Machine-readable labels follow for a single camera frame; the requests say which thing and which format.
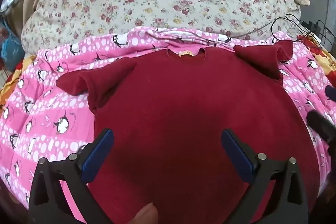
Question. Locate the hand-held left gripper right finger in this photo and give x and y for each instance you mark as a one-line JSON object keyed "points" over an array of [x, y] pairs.
{"points": [[237, 153]]}

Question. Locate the pink penguin print blanket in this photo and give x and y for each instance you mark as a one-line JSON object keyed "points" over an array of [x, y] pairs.
{"points": [[39, 119]]}

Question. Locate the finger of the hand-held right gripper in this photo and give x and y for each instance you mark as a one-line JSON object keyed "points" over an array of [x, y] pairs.
{"points": [[320, 124]]}

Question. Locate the dark red sweater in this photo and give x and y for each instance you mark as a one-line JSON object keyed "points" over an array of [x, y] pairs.
{"points": [[183, 113]]}

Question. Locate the blue plastic bag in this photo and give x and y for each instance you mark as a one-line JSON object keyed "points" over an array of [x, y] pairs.
{"points": [[10, 48]]}

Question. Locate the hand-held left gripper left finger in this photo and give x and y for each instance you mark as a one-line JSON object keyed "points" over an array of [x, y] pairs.
{"points": [[98, 155]]}

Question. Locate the floral print quilt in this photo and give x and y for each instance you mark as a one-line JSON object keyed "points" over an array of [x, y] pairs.
{"points": [[157, 3]]}

